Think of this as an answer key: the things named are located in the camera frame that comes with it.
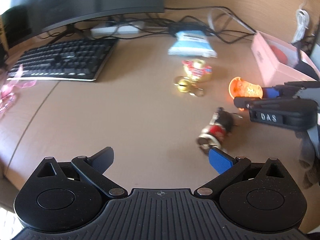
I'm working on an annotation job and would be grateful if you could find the orange red figurine toy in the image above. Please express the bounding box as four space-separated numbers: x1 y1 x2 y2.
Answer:
228 77 263 99

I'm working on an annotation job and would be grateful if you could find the red black doll keychain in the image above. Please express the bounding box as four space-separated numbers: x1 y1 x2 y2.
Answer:
196 107 243 155

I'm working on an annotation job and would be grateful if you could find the black gloved right hand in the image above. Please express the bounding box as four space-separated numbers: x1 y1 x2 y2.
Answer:
295 131 319 189

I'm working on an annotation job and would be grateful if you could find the pink cardboard box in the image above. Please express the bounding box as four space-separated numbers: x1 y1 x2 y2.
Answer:
251 31 314 87

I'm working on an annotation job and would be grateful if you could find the blue white tissue pack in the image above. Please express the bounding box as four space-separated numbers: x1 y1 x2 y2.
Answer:
168 30 217 58

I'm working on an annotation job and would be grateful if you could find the black power adapter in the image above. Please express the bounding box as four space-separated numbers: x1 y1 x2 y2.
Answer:
168 22 207 36

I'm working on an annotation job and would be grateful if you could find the black keyboard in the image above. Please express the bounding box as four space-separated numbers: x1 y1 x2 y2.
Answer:
8 38 118 82

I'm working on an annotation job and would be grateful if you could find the pink ribbon wrapper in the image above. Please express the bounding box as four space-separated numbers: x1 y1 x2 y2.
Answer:
1 64 36 118

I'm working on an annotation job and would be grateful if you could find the white power strip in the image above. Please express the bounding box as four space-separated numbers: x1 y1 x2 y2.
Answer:
91 21 145 37

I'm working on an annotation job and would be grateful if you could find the computer monitor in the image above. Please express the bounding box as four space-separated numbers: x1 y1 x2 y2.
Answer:
1 0 164 48

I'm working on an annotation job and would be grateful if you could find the camera keychain with gold bell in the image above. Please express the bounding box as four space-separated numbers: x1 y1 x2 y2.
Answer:
174 59 213 97

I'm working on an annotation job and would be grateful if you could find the white coiled cable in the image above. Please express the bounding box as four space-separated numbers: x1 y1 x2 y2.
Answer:
291 0 311 45

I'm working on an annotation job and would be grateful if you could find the grey cable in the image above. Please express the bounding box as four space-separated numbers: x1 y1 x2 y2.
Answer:
207 8 257 34

